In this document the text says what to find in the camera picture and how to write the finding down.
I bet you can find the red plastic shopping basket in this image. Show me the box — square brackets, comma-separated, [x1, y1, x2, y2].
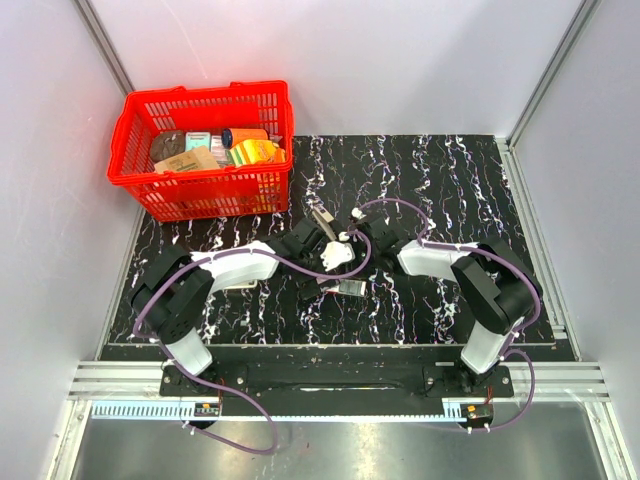
[107, 80, 295, 223]

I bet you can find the pink white small box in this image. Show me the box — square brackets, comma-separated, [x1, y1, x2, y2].
[210, 135, 230, 165]

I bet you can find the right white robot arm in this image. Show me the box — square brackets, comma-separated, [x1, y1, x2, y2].
[351, 209, 543, 396]

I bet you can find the brown cardboard box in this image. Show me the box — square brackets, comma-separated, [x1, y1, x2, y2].
[154, 146, 220, 174]

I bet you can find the brown round cookie pack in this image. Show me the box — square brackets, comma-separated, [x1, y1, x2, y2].
[149, 130, 186, 163]

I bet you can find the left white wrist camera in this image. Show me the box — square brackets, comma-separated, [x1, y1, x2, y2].
[320, 232, 355, 272]

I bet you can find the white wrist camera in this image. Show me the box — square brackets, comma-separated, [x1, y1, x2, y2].
[320, 232, 355, 272]
[351, 208, 365, 222]

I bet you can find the teal white box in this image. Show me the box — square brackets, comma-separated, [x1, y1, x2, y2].
[185, 132, 211, 151]

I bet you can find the orange bottle blue cap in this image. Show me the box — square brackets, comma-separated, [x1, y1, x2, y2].
[221, 128, 269, 149]

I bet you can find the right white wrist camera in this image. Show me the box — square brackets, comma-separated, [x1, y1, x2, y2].
[351, 208, 365, 222]

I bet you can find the aluminium frame rail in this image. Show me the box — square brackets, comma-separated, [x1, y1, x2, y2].
[69, 361, 610, 402]

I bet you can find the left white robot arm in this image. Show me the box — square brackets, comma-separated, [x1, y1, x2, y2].
[130, 219, 356, 396]

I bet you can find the red white staple box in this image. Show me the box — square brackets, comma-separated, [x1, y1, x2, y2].
[326, 279, 366, 297]

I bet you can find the yellow orange snack box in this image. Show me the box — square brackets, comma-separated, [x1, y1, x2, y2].
[229, 139, 286, 166]

